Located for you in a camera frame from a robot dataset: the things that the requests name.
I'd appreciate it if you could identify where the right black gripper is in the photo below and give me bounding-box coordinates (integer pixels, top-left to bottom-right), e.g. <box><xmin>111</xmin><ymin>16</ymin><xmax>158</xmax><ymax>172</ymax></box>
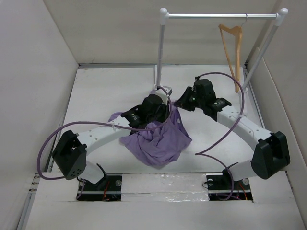
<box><xmin>175</xmin><ymin>86</ymin><xmax>205</xmax><ymax>111</ymax></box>

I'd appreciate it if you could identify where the purple t shirt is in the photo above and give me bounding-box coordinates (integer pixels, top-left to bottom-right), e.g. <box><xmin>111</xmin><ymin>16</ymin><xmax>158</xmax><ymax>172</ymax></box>
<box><xmin>119</xmin><ymin>106</ymin><xmax>192</xmax><ymax>167</ymax></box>

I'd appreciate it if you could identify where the wooden clothes hanger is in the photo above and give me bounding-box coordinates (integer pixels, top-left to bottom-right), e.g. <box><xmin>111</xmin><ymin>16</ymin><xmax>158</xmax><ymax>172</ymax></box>
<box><xmin>218</xmin><ymin>24</ymin><xmax>243</xmax><ymax>92</ymax></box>

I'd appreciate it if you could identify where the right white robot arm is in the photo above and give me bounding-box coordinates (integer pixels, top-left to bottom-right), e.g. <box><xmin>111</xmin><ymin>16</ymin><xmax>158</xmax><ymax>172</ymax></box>
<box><xmin>174</xmin><ymin>79</ymin><xmax>291</xmax><ymax>188</ymax></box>

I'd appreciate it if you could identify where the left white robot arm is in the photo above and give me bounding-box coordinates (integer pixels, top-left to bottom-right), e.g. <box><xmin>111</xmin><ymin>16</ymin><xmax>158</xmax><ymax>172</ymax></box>
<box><xmin>52</xmin><ymin>92</ymin><xmax>171</xmax><ymax>190</ymax></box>

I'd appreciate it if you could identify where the white metal clothes rack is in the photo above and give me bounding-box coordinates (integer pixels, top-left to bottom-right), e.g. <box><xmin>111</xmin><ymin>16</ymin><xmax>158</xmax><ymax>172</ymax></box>
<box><xmin>153</xmin><ymin>7</ymin><xmax>289</xmax><ymax>117</ymax></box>

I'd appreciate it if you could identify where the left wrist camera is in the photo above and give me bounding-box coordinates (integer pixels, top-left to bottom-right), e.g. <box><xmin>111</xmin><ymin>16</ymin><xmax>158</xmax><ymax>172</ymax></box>
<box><xmin>155</xmin><ymin>86</ymin><xmax>173</xmax><ymax>100</ymax></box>

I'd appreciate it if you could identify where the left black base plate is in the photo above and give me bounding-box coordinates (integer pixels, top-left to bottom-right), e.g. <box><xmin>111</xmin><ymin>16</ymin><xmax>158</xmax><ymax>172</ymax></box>
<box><xmin>77</xmin><ymin>174</ymin><xmax>122</xmax><ymax>202</ymax></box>

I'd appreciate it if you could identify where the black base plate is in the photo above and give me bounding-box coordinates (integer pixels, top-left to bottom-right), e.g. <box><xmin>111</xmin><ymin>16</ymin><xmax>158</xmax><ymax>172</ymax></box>
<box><xmin>202</xmin><ymin>173</ymin><xmax>253</xmax><ymax>201</ymax></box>
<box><xmin>77</xmin><ymin>174</ymin><xmax>122</xmax><ymax>202</ymax></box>

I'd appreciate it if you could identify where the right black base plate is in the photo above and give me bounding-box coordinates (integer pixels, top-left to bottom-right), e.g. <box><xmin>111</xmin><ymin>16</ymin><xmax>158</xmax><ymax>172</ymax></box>
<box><xmin>202</xmin><ymin>173</ymin><xmax>253</xmax><ymax>201</ymax></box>

